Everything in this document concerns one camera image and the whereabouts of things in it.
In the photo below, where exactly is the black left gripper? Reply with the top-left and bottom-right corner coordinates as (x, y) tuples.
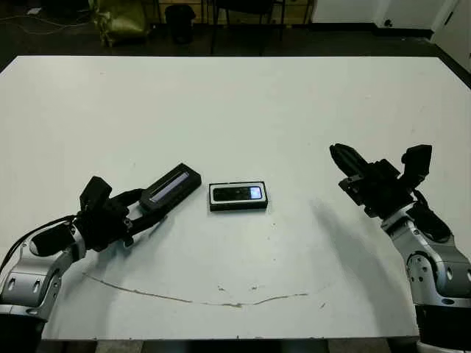
(78, 187), (169, 254)

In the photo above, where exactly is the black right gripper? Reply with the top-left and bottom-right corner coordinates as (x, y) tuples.
(329, 143), (416, 219)

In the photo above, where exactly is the black box lid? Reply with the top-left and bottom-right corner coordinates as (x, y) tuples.
(138, 162), (203, 213)

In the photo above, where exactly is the black pocket camera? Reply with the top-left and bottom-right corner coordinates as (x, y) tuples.
(213, 185), (264, 202)

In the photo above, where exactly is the black box with white insert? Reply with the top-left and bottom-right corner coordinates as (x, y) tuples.
(207, 179), (269, 213)

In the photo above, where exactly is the white door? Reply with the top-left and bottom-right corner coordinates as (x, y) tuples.
(431, 0), (471, 71)

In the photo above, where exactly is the yellow-green plastic bag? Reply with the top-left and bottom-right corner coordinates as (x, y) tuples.
(91, 0), (156, 48)

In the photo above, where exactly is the black waste bin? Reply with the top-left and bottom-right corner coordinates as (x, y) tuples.
(163, 4), (196, 45)

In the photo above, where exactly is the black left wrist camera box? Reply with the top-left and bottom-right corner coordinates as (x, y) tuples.
(79, 176), (113, 213)

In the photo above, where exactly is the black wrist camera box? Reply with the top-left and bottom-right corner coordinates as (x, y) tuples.
(400, 144), (434, 187)
(79, 176), (113, 213)

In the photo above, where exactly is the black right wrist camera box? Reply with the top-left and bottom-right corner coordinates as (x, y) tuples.
(400, 144), (434, 187)

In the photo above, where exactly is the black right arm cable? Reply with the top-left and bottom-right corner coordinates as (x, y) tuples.
(411, 188), (432, 209)

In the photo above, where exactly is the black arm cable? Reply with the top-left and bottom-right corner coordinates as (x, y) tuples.
(411, 188), (432, 209)
(0, 214), (81, 274)

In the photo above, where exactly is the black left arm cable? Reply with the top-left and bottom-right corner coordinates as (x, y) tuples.
(0, 214), (81, 274)

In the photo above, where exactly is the white floor cable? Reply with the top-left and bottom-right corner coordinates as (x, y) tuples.
(0, 17), (93, 37)

